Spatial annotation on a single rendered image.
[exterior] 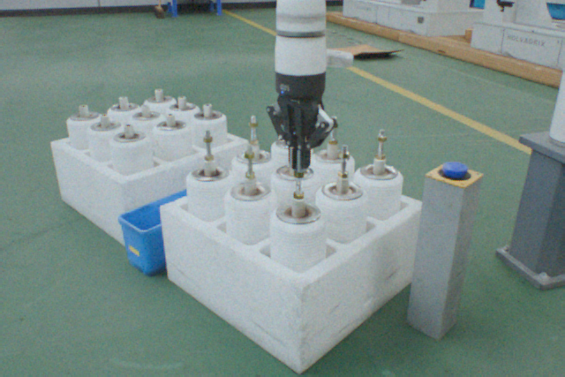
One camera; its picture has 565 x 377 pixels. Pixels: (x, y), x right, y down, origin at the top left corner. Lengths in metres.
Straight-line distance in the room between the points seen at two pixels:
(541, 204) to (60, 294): 1.02
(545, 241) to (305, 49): 0.69
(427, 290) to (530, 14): 2.79
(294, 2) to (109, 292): 0.72
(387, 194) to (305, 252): 0.24
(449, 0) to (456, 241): 3.44
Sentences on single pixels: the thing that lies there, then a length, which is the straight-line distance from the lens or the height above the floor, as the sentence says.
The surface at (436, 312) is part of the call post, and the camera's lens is 0.95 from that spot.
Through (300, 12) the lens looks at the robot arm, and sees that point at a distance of 0.69.
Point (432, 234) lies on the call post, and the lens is 0.87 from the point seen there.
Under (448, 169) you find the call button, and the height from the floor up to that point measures 0.33.
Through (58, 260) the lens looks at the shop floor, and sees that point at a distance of 1.26.
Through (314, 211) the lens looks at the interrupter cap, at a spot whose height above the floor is 0.25.
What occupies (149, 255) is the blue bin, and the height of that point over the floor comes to 0.06.
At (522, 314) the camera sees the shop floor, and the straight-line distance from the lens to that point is 1.10.
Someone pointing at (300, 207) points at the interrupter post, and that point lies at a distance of 0.80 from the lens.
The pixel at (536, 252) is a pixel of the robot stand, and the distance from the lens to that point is 1.18.
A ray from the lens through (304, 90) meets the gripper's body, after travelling 0.70.
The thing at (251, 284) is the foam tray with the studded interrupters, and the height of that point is 0.13.
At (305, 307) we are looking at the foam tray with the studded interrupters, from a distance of 0.80.
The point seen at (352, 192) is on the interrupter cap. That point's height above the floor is 0.25.
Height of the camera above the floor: 0.64
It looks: 23 degrees down
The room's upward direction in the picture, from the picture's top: straight up
